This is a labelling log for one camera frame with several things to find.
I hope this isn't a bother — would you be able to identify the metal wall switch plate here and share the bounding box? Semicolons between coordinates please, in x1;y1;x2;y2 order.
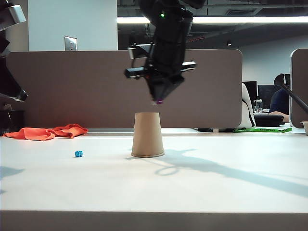
64;36;78;51

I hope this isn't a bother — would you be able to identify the large brown desk divider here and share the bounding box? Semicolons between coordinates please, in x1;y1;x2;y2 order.
6;49;243;129

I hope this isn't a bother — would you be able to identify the black diagonal rod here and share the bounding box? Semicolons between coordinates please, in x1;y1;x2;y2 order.
276;77;308;110

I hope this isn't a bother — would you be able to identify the long ceiling light strip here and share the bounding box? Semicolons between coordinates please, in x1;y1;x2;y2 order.
117;15;308;24

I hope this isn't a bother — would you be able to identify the brown paper cup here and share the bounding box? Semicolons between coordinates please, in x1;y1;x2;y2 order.
130;112;166;158

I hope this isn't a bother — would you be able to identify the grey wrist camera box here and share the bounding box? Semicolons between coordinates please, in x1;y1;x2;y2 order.
127;42;155;60

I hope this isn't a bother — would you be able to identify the seated person in dark shirt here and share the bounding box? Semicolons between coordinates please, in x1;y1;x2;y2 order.
269;73;291;124

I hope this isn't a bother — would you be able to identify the white chair back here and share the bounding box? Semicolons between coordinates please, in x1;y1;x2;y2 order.
240;83;257;129

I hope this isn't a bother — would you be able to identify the orange cloth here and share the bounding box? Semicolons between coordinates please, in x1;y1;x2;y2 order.
2;124;89;141

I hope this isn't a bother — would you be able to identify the clear water bottle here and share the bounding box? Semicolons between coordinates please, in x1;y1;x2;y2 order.
253;98;264;114

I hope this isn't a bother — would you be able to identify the black computer monitor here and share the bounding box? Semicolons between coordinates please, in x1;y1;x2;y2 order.
242;81;258;104

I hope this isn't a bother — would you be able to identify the green tape strip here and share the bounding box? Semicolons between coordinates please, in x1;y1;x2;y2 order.
234;127;292;134

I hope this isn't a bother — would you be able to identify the computer monitor with grey frame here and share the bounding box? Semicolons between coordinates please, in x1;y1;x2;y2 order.
257;84;280;106

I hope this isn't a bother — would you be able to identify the black flat case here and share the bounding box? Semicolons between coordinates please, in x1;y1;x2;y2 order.
253;114;285;128

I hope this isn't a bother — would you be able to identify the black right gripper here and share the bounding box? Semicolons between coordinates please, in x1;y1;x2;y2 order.
124;23;197;101

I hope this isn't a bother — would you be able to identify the brown divider with white edge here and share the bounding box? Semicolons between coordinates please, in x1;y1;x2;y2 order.
289;48;308;129

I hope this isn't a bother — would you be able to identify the brown foreground panel edge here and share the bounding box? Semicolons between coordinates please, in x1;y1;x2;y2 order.
0;210;308;231

